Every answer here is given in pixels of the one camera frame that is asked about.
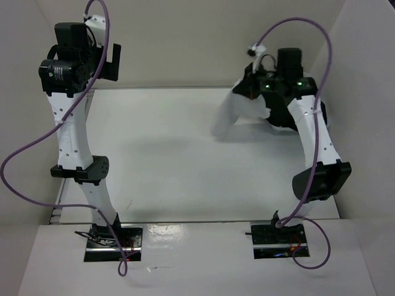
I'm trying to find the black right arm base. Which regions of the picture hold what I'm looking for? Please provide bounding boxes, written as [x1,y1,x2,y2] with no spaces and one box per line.
[244,224,310,260]

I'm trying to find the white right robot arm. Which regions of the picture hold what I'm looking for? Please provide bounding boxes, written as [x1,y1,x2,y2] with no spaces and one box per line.
[231,47,352,242]

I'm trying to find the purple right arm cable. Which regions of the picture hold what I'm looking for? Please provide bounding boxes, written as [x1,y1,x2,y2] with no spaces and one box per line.
[248,17,331,271]

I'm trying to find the white skirt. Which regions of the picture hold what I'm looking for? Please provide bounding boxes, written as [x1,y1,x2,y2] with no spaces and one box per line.
[210,79,271,139]

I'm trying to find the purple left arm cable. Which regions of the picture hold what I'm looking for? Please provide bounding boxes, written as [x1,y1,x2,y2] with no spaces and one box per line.
[0,0,140,277]

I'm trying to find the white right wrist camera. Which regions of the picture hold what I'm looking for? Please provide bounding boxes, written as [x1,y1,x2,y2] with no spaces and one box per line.
[247,44,267,57]

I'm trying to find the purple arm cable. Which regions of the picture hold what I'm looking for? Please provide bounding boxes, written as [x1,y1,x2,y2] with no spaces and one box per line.
[248,17,331,271]
[0,0,140,277]

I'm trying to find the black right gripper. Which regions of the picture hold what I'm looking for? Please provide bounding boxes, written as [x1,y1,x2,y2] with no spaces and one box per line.
[233,60,284,100]

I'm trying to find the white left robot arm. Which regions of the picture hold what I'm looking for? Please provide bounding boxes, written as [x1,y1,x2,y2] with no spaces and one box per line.
[38,15,123,247]

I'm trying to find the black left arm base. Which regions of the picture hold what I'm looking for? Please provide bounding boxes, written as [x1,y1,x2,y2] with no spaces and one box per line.
[75,224,143,263]

